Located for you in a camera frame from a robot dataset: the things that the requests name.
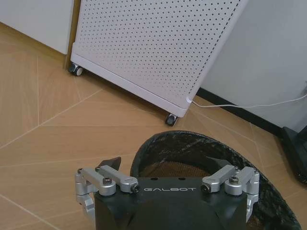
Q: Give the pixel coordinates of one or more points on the mesh trash bin black bag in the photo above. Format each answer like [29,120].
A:
[271,198]

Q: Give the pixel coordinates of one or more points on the white perforated wheeled cabinet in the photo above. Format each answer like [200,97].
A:
[148,52]

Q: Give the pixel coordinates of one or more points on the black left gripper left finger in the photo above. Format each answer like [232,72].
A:
[105,176]

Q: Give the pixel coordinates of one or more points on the black caster wheel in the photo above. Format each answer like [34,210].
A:
[170,119]
[75,69]

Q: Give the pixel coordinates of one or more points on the wooden furniture leg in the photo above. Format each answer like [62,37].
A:
[70,33]

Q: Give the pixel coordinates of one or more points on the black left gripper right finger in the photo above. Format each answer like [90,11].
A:
[236,178]

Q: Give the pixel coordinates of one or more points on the black stand base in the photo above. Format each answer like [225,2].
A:
[296,153]

